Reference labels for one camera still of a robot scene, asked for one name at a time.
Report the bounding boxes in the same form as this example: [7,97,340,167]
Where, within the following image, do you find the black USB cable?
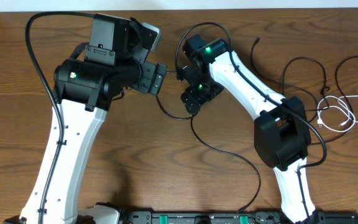
[250,36,358,146]
[155,95,262,213]

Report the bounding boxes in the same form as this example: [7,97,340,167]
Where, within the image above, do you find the white USB cable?
[316,95,358,133]

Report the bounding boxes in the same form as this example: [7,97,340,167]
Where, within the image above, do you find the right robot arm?
[178,34,316,223]

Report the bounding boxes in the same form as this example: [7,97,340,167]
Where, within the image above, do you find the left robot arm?
[7,14,167,223]

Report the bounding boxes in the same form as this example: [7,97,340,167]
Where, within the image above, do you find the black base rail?
[79,203,358,224]

